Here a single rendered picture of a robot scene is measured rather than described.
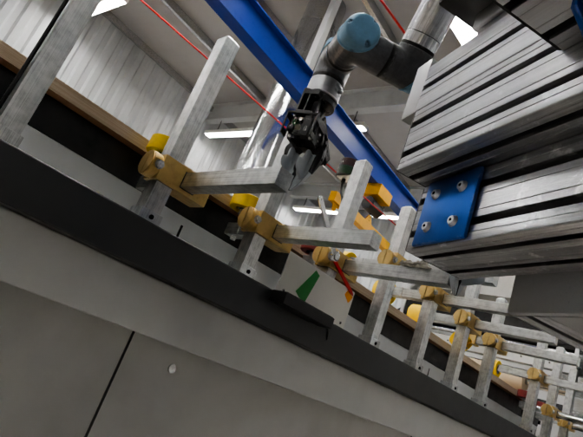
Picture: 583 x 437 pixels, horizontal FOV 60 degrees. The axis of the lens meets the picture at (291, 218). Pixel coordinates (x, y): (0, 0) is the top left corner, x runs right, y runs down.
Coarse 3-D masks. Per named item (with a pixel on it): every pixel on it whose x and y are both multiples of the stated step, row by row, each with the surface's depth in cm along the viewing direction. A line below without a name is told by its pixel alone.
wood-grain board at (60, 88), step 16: (0, 48) 89; (16, 64) 91; (64, 96) 97; (80, 96) 99; (80, 112) 101; (96, 112) 101; (112, 128) 104; (128, 128) 106; (128, 144) 108; (144, 144) 109; (224, 208) 127; (352, 288) 159; (400, 320) 179; (432, 336) 194; (448, 352) 205; (496, 384) 239
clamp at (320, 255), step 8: (320, 248) 124; (328, 248) 122; (336, 248) 124; (312, 256) 124; (320, 256) 123; (344, 256) 126; (320, 264) 124; (328, 264) 122; (344, 272) 126; (352, 280) 128
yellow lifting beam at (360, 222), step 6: (336, 192) 574; (330, 198) 576; (336, 198) 574; (336, 204) 580; (360, 216) 615; (354, 222) 614; (360, 222) 616; (366, 222) 627; (360, 228) 627; (366, 228) 628; (372, 228) 639; (384, 240) 665; (384, 246) 666
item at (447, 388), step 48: (0, 144) 71; (0, 192) 71; (48, 192) 76; (96, 192) 81; (96, 240) 81; (144, 240) 87; (192, 288) 94; (240, 288) 101; (288, 336) 111; (336, 336) 122; (384, 384) 137; (432, 384) 154; (528, 432) 209
